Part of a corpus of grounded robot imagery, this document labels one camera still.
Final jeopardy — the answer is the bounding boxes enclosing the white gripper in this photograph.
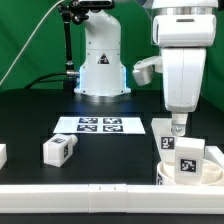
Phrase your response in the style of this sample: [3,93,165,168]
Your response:
[133,48,206,136]

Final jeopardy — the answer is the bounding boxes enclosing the round white stool seat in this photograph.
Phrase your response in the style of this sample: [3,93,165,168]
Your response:
[156,160,224,186]

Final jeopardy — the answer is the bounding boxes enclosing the white left fence bar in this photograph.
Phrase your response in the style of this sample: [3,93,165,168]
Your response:
[0,144,7,169]

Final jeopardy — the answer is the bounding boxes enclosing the green backdrop curtain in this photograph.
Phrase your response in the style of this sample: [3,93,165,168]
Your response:
[0,0,224,111]

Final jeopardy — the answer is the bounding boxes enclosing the white cable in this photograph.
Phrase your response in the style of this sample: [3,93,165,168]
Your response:
[0,0,66,87]

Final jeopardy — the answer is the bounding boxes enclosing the black cables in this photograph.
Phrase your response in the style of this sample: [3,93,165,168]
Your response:
[23,71,80,90]

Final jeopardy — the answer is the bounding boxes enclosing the paper sheet with markers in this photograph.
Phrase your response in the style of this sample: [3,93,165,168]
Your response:
[54,117,145,134]

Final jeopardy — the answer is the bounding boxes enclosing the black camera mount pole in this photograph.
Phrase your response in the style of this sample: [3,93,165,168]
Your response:
[58,0,115,91]

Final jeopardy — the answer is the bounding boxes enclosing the white front fence bar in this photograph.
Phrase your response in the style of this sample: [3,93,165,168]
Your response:
[0,184,224,214]

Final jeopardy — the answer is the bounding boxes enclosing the white fence bar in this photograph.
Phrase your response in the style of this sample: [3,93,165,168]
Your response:
[205,146,224,168]
[0,184,224,214]
[0,144,7,169]

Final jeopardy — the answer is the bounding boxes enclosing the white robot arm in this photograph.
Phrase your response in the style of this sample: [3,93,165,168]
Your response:
[74,0,219,136]

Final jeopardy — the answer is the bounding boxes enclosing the white right fence bar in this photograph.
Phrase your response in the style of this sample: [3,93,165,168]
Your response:
[205,146,224,168]

